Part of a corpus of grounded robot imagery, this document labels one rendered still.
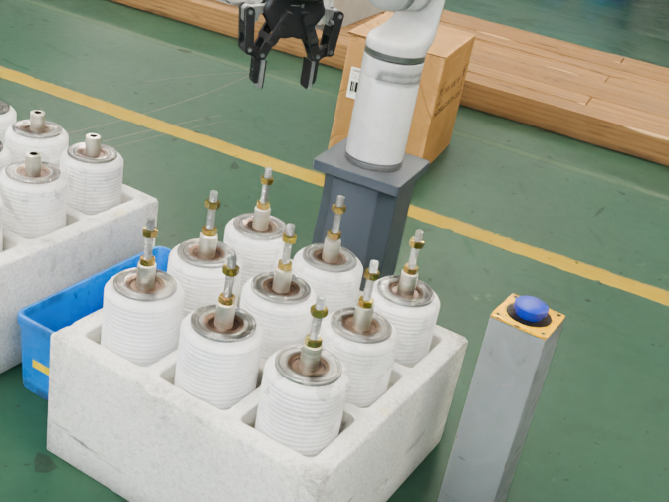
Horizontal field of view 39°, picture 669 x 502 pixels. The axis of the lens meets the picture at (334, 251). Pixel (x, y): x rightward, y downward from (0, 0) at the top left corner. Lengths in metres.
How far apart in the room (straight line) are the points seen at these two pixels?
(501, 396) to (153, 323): 0.42
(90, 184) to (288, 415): 0.59
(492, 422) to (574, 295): 0.79
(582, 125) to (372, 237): 1.45
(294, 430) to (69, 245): 0.52
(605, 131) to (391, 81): 1.49
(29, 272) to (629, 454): 0.92
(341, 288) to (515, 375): 0.27
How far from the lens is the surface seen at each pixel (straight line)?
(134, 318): 1.13
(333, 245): 1.25
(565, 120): 2.84
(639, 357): 1.78
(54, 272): 1.41
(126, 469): 1.20
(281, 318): 1.15
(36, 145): 1.54
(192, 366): 1.09
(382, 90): 1.41
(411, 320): 1.20
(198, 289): 1.21
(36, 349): 1.34
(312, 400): 1.02
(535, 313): 1.10
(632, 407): 1.63
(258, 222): 1.31
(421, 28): 1.42
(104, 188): 1.48
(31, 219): 1.41
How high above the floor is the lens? 0.84
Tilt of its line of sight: 27 degrees down
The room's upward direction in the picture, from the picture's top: 11 degrees clockwise
